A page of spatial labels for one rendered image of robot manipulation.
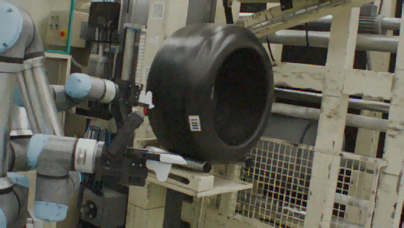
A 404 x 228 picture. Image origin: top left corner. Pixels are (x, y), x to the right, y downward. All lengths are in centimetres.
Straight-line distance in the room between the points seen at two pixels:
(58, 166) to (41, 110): 18
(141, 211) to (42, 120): 114
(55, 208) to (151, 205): 117
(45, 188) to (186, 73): 84
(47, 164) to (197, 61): 86
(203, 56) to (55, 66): 76
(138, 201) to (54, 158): 121
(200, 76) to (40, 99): 73
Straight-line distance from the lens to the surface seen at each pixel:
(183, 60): 183
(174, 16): 220
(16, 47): 112
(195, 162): 192
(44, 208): 114
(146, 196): 224
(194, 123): 180
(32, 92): 123
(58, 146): 111
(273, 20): 230
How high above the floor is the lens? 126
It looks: 4 degrees down
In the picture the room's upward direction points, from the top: 7 degrees clockwise
